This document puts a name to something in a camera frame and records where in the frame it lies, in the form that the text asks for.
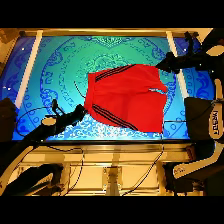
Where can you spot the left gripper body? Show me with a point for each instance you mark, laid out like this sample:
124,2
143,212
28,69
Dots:
76,114

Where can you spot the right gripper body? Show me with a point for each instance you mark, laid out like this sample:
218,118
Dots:
168,61

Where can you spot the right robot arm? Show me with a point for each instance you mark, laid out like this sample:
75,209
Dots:
213,116

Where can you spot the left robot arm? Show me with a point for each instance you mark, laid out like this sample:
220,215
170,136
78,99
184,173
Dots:
30,133

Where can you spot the red shorts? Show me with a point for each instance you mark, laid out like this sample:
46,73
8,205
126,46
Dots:
126,96

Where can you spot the black garment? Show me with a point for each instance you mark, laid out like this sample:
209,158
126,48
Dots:
198,115

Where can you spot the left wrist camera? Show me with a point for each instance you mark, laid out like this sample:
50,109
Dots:
56,107

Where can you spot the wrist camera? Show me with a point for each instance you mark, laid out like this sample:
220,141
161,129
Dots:
189,43
56,107

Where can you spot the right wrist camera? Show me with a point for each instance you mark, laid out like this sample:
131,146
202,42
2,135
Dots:
189,43

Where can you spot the silver frame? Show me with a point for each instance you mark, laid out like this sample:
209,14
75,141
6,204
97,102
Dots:
110,166

